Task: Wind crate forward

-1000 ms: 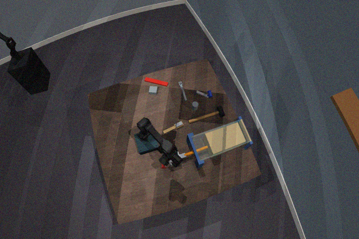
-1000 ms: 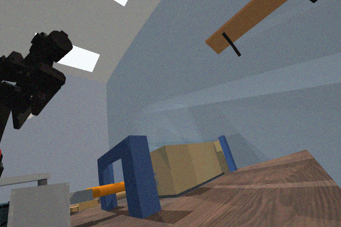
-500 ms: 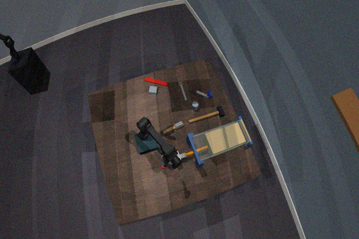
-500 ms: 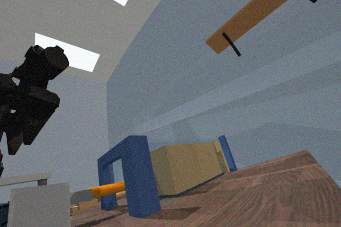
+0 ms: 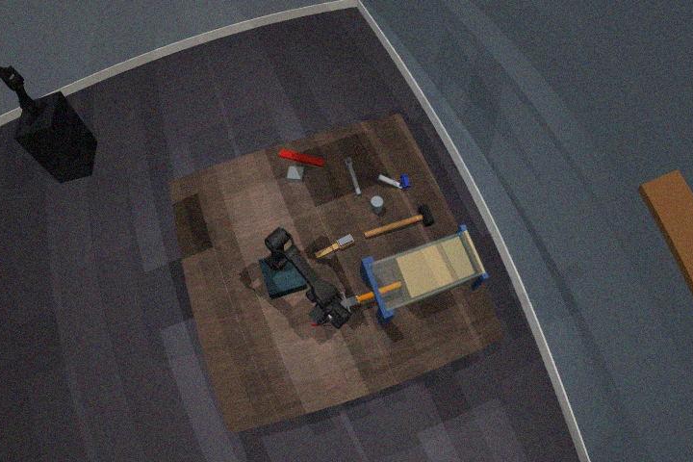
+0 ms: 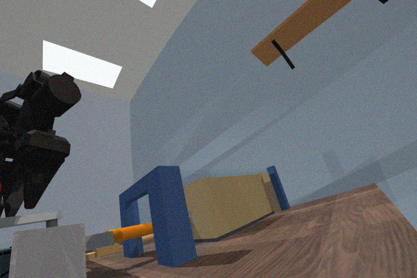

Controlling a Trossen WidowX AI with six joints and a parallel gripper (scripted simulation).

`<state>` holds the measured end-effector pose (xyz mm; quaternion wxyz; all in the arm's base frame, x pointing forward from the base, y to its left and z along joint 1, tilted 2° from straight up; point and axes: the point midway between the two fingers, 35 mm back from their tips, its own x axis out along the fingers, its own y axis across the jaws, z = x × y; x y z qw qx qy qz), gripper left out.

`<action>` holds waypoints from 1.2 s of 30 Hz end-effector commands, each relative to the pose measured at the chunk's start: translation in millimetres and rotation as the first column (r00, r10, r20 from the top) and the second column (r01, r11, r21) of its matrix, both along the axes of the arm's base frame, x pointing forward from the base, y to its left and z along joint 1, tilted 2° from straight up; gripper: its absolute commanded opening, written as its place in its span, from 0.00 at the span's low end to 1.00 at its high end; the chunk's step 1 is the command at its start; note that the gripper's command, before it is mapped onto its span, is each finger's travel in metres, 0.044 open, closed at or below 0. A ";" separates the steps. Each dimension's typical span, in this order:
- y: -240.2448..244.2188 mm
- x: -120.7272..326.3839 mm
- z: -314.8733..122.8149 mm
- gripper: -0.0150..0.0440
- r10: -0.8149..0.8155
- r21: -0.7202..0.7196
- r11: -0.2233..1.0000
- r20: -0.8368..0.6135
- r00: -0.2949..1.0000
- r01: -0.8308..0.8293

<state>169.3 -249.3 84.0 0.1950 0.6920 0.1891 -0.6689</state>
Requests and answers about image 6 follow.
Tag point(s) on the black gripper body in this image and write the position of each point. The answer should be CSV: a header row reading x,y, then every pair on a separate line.
x,y
40,138

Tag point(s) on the blue inverted u-shaped frame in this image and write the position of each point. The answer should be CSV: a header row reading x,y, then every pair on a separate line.
x,y
164,219

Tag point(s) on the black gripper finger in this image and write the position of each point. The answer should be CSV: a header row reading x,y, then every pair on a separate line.
x,y
38,171
12,191

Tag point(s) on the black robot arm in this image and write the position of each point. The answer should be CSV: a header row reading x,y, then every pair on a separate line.
x,y
45,97

